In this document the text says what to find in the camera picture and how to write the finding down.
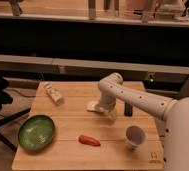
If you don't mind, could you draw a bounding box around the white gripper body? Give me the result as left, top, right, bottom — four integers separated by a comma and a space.
95, 93, 116, 113

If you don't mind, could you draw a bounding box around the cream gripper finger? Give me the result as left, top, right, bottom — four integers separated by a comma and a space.
107, 110, 117, 121

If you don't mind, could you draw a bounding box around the white sponge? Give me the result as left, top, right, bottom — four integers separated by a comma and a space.
87, 101, 104, 113

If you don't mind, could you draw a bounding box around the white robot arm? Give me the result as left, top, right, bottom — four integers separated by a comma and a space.
98, 73, 189, 171

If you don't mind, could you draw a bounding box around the black rectangular remote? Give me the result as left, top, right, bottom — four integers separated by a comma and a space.
124, 103, 133, 117

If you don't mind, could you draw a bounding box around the white paper cup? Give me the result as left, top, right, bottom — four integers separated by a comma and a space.
126, 125, 146, 150

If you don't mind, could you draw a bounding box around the red chili pepper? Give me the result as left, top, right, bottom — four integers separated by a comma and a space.
78, 135, 100, 146

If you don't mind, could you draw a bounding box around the white tube bottle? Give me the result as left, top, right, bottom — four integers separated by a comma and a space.
44, 82, 63, 104

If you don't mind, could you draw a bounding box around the green plate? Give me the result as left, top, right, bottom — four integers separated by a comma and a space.
18, 115, 55, 152

